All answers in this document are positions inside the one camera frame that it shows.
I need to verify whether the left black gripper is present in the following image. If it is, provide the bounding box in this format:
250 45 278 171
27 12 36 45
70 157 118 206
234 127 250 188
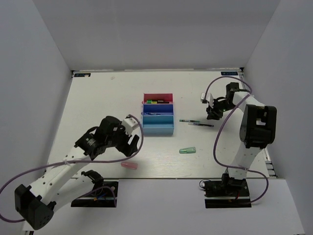
106 121 139 156

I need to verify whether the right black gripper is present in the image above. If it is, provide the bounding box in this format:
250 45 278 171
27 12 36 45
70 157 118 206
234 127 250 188
206 98 238 120

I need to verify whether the green patterned pen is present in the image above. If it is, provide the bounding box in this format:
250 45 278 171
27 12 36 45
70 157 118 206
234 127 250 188
179 119 200 123

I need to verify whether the blue pen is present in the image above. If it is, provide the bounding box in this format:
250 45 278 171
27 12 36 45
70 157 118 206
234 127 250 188
145 112 163 116

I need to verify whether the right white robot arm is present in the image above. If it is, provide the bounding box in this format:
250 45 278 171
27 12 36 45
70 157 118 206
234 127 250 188
201 82 277 195

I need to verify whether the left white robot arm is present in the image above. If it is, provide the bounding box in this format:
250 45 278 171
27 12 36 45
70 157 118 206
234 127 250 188
15 115 143 230

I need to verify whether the purple pen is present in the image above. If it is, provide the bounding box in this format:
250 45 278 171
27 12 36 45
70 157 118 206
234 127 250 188
188 122 214 127

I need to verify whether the light blue container bin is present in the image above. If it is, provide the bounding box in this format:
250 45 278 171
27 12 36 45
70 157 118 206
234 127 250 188
141 115 174 136

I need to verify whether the right blue table label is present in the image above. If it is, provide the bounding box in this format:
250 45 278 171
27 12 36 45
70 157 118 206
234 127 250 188
221 71 238 76

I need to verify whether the blue table label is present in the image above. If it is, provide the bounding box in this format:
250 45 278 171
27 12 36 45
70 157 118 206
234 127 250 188
221 71 238 76
74 73 91 77

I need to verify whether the red container bin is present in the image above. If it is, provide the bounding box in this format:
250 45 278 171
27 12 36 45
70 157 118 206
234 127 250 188
142 93 173 103

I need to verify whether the dark blue container bin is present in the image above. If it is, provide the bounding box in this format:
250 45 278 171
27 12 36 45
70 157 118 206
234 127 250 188
142 104 174 116

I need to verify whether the left blue table label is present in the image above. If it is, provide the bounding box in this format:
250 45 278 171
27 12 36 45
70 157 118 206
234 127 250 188
74 73 91 77

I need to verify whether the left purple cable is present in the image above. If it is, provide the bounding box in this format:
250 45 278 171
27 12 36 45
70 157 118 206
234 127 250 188
0 114 144 223

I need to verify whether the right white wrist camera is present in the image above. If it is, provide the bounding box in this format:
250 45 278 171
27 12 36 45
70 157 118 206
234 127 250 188
201 93 214 107

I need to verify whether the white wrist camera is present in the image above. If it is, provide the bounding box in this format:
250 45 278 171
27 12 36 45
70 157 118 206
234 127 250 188
121 117 139 136
201 93 214 107

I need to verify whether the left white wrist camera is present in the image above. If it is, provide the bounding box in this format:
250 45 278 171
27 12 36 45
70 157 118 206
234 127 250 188
121 117 139 136

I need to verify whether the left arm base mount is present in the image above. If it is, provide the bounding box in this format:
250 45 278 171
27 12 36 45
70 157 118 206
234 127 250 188
70 180 119 208

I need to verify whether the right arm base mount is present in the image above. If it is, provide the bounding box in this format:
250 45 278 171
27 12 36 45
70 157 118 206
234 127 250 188
199 179 252 209

